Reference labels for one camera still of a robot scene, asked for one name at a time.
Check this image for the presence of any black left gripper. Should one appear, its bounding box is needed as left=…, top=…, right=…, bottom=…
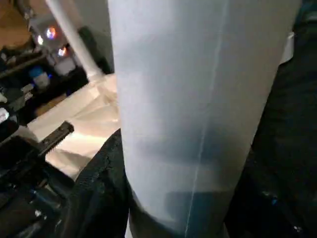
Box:
left=0, top=121, right=76, bottom=238

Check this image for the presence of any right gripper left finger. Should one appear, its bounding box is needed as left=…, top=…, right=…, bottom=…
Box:
left=52, top=128, right=132, bottom=238

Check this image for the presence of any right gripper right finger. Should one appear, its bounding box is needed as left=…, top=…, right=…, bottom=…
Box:
left=225, top=149, right=317, bottom=238

